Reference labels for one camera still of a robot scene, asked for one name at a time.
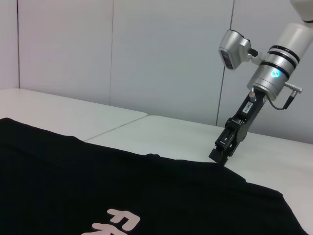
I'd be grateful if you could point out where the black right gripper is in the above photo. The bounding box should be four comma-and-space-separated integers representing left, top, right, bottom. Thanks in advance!
209, 89, 267, 166

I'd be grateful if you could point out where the black shirt with FREE print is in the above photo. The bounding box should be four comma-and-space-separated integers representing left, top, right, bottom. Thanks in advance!
0, 117, 313, 235

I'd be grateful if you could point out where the right gripper cable with plugs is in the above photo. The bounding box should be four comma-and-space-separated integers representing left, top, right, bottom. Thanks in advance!
248, 82, 304, 111

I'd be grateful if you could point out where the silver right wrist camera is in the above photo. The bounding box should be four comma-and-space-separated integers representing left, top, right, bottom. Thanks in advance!
218, 29, 259, 71

